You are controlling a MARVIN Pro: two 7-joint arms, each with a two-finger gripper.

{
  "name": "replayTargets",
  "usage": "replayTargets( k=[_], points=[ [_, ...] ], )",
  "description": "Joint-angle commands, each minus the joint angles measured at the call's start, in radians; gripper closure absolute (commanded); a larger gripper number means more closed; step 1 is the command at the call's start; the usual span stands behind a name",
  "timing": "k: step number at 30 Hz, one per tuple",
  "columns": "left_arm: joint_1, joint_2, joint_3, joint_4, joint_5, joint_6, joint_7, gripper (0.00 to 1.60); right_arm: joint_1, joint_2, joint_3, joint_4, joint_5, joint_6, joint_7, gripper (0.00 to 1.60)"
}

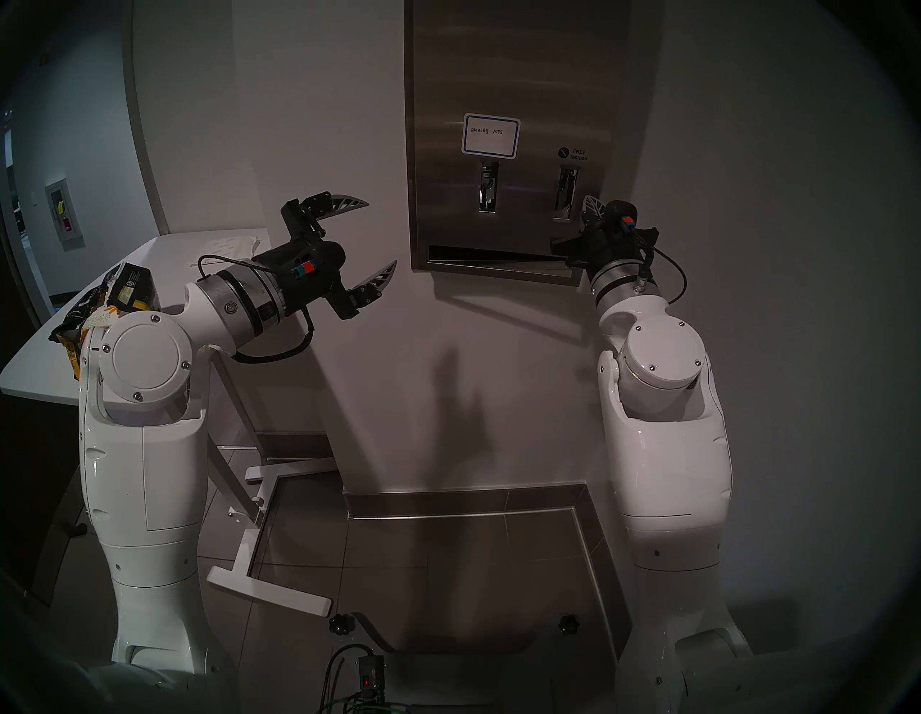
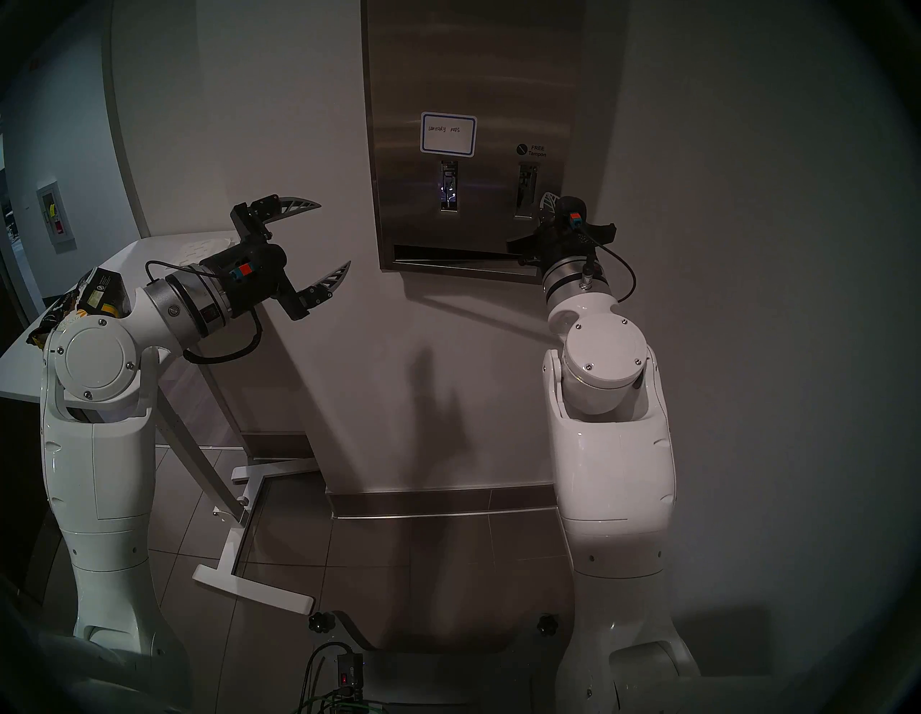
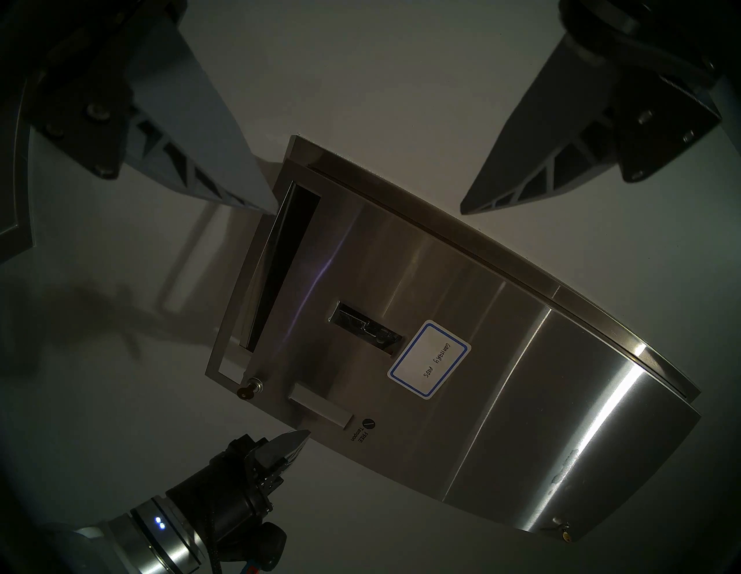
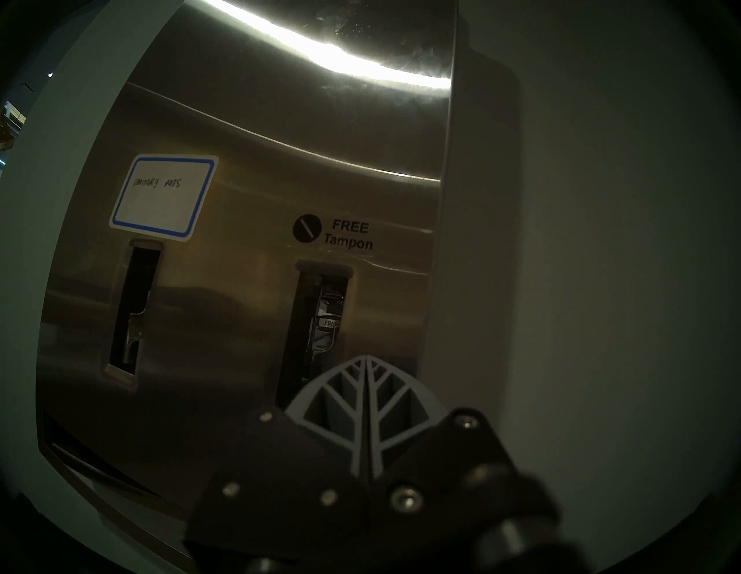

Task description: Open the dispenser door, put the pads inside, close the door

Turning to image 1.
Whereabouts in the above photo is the thick black left gripper cable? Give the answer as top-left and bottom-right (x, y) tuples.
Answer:
(230, 306), (316, 364)

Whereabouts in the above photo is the green and black cable bundle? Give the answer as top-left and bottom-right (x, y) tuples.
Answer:
(317, 643), (375, 714)

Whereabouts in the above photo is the dark robot base platform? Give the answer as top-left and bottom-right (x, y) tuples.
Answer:
(353, 612), (620, 714)

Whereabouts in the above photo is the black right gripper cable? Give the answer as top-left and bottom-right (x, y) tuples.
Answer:
(640, 243), (689, 305)

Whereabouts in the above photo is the white table with legs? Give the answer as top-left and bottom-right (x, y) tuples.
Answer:
(0, 229), (339, 620)

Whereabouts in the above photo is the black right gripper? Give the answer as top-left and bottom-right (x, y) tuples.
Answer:
(550, 194), (660, 271)

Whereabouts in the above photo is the wall fire extinguisher cabinet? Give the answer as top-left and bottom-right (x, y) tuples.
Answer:
(45, 178), (86, 251)

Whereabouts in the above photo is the white label with blue border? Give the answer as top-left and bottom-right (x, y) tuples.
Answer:
(461, 113), (521, 159)

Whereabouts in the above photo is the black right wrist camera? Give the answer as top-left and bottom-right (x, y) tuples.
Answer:
(603, 199), (640, 235)

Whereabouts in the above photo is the black power box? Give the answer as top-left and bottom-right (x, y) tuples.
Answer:
(358, 654), (386, 702)

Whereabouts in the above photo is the flat white wrapped pad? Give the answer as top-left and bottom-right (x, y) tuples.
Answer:
(200, 235), (260, 258)

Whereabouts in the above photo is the stainless steel dispenser door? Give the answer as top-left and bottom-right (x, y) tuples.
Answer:
(404, 0), (630, 287)

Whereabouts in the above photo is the grey door frame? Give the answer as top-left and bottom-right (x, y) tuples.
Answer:
(121, 0), (171, 235)

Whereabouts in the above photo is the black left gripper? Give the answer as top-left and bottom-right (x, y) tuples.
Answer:
(252, 191), (398, 322)

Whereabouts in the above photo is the black yellow pad package bag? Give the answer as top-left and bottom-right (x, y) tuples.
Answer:
(47, 261), (161, 381)

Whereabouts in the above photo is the thin black left camera cable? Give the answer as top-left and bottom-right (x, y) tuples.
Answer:
(198, 254), (273, 280)

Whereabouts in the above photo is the stainless steel dispenser cabinet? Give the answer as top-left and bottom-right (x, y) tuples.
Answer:
(403, 0), (638, 287)

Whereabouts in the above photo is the chrome tampon dispensing mechanism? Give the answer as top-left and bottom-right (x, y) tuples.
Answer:
(552, 166), (579, 223)

